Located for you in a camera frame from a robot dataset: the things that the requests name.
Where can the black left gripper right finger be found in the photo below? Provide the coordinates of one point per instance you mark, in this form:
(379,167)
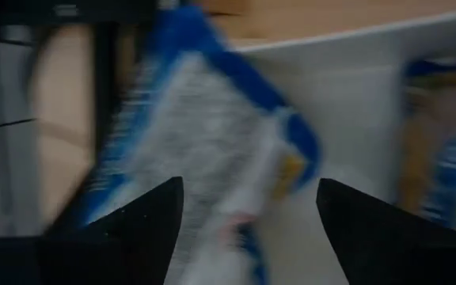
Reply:
(370,245)

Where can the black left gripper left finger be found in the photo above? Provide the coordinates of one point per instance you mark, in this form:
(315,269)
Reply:
(133,245)

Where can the blue soy sauce ramen packet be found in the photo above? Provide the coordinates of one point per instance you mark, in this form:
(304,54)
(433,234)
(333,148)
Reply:
(204,130)
(441,158)

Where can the white plastic bin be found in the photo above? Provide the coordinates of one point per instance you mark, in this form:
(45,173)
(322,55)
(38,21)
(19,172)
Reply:
(350,99)

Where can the black aluminium table frame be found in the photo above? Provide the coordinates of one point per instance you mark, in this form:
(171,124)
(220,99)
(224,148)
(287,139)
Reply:
(105,79)

